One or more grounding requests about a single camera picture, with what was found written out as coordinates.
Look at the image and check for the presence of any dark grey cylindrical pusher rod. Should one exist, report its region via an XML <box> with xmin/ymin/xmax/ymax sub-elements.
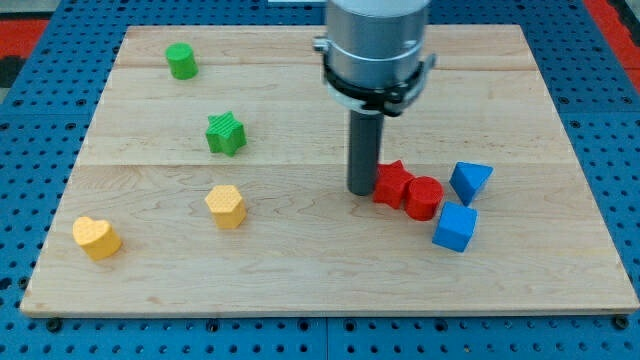
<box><xmin>347</xmin><ymin>111</ymin><xmax>384</xmax><ymax>196</ymax></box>

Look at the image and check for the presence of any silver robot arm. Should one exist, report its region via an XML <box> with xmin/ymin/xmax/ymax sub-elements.
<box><xmin>313</xmin><ymin>0</ymin><xmax>436</xmax><ymax>196</ymax></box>

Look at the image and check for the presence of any red star block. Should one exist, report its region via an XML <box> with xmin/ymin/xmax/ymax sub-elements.
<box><xmin>373</xmin><ymin>160</ymin><xmax>415</xmax><ymax>209</ymax></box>

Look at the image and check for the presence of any green star block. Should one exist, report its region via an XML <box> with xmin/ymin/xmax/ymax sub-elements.
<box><xmin>205</xmin><ymin>111</ymin><xmax>247</xmax><ymax>157</ymax></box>

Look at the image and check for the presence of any yellow hexagon block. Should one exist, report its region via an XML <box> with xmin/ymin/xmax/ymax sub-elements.
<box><xmin>205</xmin><ymin>185</ymin><xmax>247</xmax><ymax>229</ymax></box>

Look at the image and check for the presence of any red cylinder block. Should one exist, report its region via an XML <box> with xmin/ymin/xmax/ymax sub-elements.
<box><xmin>405</xmin><ymin>176</ymin><xmax>444</xmax><ymax>221</ymax></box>

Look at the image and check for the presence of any blue triangle block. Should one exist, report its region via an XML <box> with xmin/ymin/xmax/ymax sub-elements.
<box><xmin>449</xmin><ymin>162</ymin><xmax>494</xmax><ymax>206</ymax></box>

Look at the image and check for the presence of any blue cube block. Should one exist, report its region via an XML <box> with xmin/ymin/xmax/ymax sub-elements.
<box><xmin>432</xmin><ymin>202</ymin><xmax>478</xmax><ymax>253</ymax></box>

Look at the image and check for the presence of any wooden board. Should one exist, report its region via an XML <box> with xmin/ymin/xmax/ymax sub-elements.
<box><xmin>21</xmin><ymin>25</ymin><xmax>639</xmax><ymax>318</ymax></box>

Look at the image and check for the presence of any green cylinder block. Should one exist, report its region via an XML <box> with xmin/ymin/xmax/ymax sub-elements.
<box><xmin>165</xmin><ymin>42</ymin><xmax>199</xmax><ymax>80</ymax></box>

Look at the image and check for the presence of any yellow heart block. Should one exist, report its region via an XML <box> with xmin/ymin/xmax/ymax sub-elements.
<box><xmin>72</xmin><ymin>216</ymin><xmax>122</xmax><ymax>261</ymax></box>

